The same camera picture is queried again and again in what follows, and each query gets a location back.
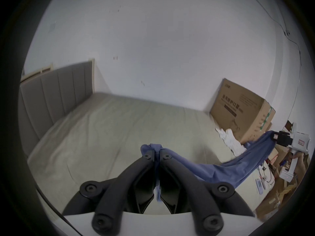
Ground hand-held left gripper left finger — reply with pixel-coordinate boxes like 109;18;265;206
63;149;157;236

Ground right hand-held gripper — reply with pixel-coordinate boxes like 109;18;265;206
271;122;311;182

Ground grey padded headboard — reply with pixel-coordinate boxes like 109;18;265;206
19;58;95;155

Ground small white device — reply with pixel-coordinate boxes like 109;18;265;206
255;178;266;194

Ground white cloth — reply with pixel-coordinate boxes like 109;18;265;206
216;128;247;157

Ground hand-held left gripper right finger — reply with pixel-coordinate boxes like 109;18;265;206
157;148;255;236

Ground brown cardboard carton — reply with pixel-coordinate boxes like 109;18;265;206
210;78;276;145

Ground bed with beige sheet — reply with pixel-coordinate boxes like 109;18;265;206
27;92;272;222

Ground person's right hand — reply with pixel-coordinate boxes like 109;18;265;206
285;152;305;168

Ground thin black wall cable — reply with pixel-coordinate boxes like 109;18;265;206
239;0;303;67

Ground blue shirt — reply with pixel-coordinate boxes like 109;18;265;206
140;130;278;203

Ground pile of flat cardboard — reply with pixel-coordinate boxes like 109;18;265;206
256;122;311;221

